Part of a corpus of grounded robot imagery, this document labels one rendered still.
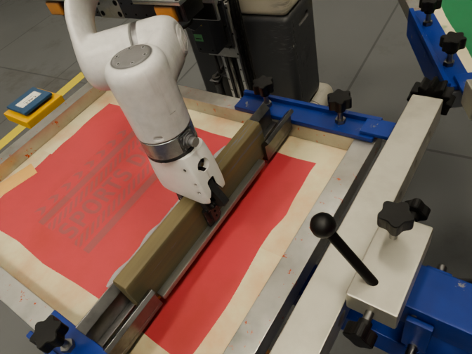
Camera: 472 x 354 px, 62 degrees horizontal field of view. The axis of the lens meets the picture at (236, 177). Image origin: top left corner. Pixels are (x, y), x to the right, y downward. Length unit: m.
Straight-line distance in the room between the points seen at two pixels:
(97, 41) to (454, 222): 1.61
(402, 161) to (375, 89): 1.87
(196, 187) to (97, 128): 0.54
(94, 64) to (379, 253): 0.42
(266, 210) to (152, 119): 0.30
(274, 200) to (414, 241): 0.28
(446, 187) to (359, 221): 1.44
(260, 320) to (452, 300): 0.23
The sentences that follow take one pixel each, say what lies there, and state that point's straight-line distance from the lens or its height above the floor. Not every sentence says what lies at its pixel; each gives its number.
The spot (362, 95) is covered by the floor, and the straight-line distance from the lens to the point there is 2.46.
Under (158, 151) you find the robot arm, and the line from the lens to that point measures 0.51.
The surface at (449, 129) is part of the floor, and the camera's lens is 2.26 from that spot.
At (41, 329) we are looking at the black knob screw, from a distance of 0.61.
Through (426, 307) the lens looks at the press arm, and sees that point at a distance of 0.51.
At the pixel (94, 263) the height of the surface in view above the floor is 0.96.
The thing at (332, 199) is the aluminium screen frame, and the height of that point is 0.99.
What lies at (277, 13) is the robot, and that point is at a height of 0.80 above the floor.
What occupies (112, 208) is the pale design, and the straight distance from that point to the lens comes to 0.82.
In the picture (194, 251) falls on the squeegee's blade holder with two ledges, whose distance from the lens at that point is 0.64.
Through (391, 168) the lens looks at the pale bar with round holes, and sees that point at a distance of 0.63.
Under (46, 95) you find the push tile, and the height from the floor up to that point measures 0.97.
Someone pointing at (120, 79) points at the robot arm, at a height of 1.30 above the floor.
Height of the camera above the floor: 1.51
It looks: 46 degrees down
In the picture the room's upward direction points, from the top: 19 degrees counter-clockwise
